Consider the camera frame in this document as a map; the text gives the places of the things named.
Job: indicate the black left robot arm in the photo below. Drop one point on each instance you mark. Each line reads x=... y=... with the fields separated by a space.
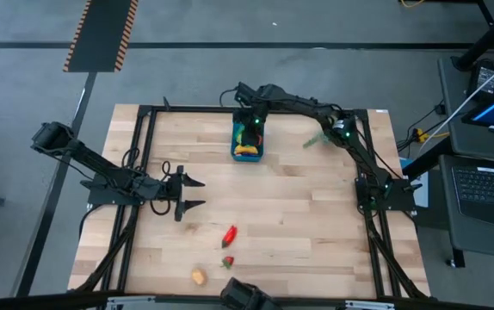
x=100 y=172

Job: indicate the black hazard-striped floor mat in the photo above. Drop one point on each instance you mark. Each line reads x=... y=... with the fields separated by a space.
x=100 y=34

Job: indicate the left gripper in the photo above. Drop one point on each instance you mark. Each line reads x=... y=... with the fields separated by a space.
x=174 y=191

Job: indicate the black power adapter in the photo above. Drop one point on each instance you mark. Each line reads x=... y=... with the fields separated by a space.
x=483 y=77

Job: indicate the teal plastic tupperware container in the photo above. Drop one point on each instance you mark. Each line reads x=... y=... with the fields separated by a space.
x=247 y=158

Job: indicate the yellow plug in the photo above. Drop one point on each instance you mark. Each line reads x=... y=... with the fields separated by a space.
x=421 y=135

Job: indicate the dark grey side table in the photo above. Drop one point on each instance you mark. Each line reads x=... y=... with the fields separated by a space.
x=479 y=241

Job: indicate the black stand leg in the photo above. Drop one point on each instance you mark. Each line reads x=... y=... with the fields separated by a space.
x=488 y=36

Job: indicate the black laptop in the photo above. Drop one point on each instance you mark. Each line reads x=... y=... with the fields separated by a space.
x=488 y=189

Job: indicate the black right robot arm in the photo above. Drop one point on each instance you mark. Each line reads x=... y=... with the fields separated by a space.
x=298 y=103

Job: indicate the potted green plant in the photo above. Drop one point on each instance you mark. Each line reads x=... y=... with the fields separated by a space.
x=316 y=140

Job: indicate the red chili pepper toy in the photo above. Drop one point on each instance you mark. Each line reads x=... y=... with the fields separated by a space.
x=230 y=234

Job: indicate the black aluminium table frame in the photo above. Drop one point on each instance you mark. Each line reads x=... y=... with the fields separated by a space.
x=187 y=109

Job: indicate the yellow banana toy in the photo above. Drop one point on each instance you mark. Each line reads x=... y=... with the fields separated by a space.
x=247 y=150

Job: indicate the green bell pepper toy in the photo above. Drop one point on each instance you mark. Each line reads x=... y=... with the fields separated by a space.
x=239 y=134

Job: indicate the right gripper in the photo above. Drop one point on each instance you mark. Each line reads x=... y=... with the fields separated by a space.
x=251 y=118

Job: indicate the brown potato toy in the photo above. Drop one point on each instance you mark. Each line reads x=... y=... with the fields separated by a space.
x=199 y=276

